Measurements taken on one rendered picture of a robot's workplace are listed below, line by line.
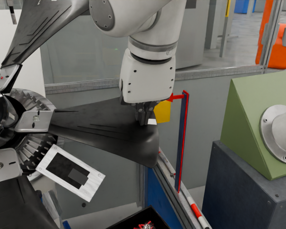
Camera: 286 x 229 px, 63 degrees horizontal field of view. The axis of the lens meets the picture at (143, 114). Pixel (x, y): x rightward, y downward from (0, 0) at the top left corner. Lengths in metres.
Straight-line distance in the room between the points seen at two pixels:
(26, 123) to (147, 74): 0.27
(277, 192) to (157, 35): 0.55
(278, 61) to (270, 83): 3.30
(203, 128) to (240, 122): 0.87
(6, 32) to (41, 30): 0.32
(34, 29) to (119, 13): 0.34
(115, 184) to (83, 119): 1.18
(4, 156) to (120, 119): 0.25
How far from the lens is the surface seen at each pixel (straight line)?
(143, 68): 0.41
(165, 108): 0.85
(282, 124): 0.78
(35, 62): 0.83
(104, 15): 0.30
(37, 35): 0.58
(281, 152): 0.81
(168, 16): 0.35
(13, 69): 0.56
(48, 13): 0.62
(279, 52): 4.17
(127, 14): 0.28
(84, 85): 1.26
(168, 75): 0.44
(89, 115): 0.53
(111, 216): 1.83
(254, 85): 0.85
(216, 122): 1.68
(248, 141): 0.80
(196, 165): 1.82
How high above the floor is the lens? 1.41
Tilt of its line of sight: 27 degrees down
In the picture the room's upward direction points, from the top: straight up
